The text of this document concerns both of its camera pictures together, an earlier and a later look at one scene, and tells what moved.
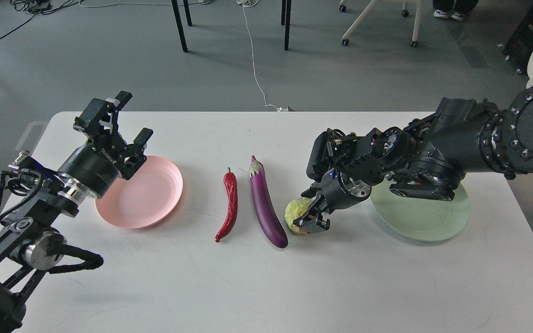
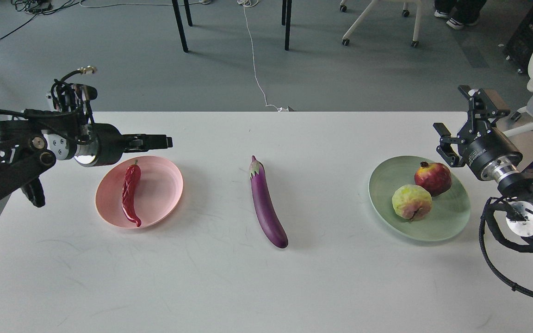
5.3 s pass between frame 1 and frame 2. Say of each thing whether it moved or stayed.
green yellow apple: moved
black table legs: stayed
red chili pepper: moved
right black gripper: moved
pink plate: stayed
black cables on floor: stayed
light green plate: stayed
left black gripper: moved
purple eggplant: stayed
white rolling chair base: stayed
